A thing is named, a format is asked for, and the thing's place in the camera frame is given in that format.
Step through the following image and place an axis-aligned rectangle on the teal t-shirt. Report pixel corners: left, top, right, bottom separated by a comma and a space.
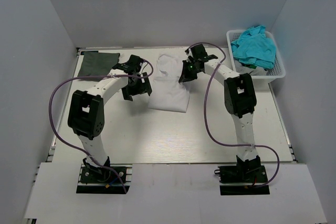
230, 25, 276, 70

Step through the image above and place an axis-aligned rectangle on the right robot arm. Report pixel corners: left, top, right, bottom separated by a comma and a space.
179, 43, 261, 182

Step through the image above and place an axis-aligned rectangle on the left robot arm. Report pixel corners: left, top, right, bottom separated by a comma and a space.
68, 55, 152, 182

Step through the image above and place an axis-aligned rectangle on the dark green folded t-shirt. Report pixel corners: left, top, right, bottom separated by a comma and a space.
78, 51, 120, 77

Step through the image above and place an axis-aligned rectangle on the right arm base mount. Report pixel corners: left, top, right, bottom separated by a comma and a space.
214, 165, 270, 196

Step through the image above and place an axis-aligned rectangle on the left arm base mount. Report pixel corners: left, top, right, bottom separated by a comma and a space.
76, 164, 132, 195

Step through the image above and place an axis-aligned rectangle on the white plastic basket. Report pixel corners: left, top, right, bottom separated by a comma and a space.
226, 29, 286, 82

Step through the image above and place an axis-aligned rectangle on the grey garment in basket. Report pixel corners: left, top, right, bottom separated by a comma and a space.
235, 61, 267, 76

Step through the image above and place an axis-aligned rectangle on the white t-shirt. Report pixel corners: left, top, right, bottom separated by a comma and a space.
148, 54, 190, 113

